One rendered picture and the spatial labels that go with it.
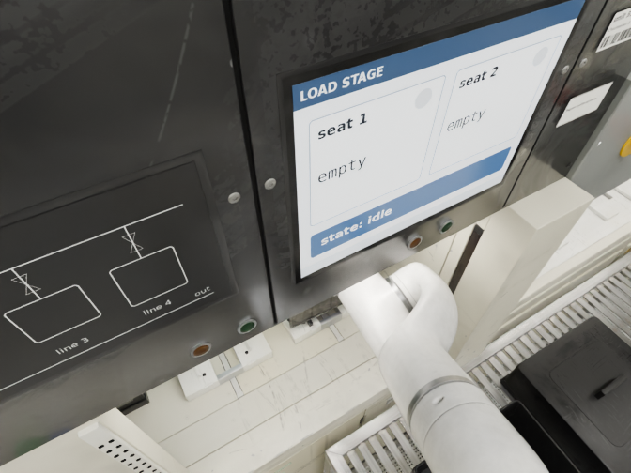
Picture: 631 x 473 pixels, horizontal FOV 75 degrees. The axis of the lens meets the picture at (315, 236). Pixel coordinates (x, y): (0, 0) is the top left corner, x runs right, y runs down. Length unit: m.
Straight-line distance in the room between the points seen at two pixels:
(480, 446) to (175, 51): 0.37
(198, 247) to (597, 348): 1.08
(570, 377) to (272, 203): 0.97
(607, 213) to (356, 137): 1.30
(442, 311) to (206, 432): 0.60
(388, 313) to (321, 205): 0.35
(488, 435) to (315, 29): 0.35
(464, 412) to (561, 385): 0.73
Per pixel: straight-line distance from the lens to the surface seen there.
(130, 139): 0.25
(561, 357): 1.20
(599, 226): 1.53
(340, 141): 0.32
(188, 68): 0.24
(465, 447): 0.42
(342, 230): 0.39
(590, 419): 1.16
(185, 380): 1.02
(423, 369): 0.50
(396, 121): 0.35
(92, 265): 0.30
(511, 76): 0.43
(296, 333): 1.02
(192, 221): 0.30
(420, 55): 0.33
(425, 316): 0.59
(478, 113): 0.42
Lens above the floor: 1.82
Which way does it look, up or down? 50 degrees down
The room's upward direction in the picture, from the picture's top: straight up
